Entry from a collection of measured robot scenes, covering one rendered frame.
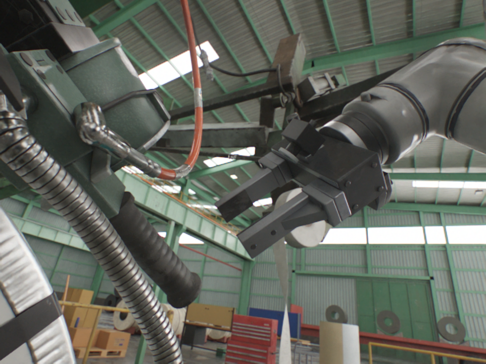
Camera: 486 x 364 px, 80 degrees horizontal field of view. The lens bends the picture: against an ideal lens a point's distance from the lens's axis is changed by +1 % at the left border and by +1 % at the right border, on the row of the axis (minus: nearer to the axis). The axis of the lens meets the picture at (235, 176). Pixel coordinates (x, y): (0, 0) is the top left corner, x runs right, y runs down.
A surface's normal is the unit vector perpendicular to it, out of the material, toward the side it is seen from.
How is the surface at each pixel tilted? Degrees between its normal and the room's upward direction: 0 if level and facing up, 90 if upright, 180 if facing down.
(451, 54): 76
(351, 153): 65
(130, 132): 108
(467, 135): 131
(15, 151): 123
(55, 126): 137
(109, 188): 58
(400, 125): 117
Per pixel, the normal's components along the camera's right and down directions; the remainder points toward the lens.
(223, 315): -0.48, -0.44
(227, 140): -0.40, 0.39
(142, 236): 0.73, 0.01
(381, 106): -0.22, -0.51
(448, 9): -0.24, 0.90
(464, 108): -0.90, 0.18
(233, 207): 0.36, 0.33
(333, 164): -0.43, -0.77
